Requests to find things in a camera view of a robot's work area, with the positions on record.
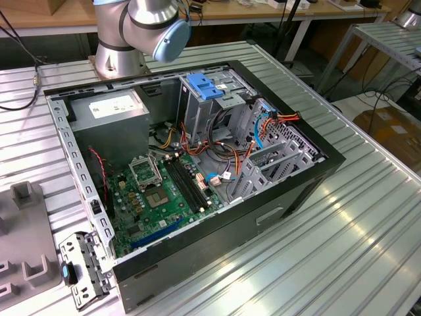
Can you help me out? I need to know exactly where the blue wire with white label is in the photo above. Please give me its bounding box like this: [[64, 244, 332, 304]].
[[204, 172, 237, 188]]

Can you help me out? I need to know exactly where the wooden desk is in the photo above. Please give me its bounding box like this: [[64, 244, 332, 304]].
[[0, 0, 394, 39]]

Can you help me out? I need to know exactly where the yellow black wire bundle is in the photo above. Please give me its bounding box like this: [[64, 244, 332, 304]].
[[149, 121, 181, 151]]

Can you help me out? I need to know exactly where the CPU socket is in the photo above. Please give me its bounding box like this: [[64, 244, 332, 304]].
[[143, 186, 172, 209]]

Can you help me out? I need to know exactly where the blue expansion slot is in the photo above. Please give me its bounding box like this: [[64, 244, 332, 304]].
[[130, 217, 186, 251]]

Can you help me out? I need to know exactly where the orange red yellow power wire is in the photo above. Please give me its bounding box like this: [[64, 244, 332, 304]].
[[259, 110, 302, 139]]

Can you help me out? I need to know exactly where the grey parts rack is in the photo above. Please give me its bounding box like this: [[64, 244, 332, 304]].
[[0, 180, 64, 299]]

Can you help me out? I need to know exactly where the large brown cardboard box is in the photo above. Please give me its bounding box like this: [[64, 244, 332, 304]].
[[353, 105, 421, 167]]

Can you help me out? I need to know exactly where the brown cardboard box on desk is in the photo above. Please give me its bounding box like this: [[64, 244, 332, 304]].
[[47, 0, 66, 16]]

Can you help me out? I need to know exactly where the thin red fan wire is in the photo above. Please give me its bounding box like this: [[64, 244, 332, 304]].
[[87, 147, 109, 203]]

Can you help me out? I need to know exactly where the blue plastic drive latch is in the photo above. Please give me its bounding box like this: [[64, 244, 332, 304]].
[[186, 73, 226, 101]]

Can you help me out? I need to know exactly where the black blue latch tab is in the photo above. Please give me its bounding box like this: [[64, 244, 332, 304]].
[[61, 261, 80, 286]]

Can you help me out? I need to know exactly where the grey metal drive cage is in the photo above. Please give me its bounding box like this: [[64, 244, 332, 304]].
[[177, 67, 259, 141]]

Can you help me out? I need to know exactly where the green motherboard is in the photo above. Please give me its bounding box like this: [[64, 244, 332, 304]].
[[107, 153, 228, 259]]

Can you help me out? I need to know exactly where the grey metal disk bay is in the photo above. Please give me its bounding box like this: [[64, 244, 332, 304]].
[[226, 140, 322, 204]]

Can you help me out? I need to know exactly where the orange red wire bundle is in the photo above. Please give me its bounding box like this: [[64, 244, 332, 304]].
[[179, 121, 259, 180]]

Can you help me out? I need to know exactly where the grey metal hinged bracket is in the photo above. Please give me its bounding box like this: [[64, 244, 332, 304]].
[[58, 230, 115, 312]]

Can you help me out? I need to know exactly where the metal slat side table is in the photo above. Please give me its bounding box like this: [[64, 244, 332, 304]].
[[317, 22, 421, 95]]

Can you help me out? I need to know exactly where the blue data wire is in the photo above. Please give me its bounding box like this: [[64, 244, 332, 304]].
[[254, 100, 274, 151]]

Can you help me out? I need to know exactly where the black PC case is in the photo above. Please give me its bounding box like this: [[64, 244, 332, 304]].
[[43, 59, 346, 314]]

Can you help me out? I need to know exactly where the black cable with metal connector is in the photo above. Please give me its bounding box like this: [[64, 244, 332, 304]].
[[0, 9, 42, 112]]

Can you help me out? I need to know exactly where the metal socket cover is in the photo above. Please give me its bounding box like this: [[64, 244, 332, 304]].
[[128, 156, 164, 192]]

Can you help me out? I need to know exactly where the grey power supply unit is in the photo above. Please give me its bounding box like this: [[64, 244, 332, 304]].
[[67, 88, 151, 165]]

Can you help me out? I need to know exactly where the black RAM slot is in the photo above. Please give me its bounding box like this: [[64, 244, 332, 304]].
[[172, 157, 208, 211], [164, 158, 200, 213], [175, 156, 213, 209], [168, 157, 204, 212]]

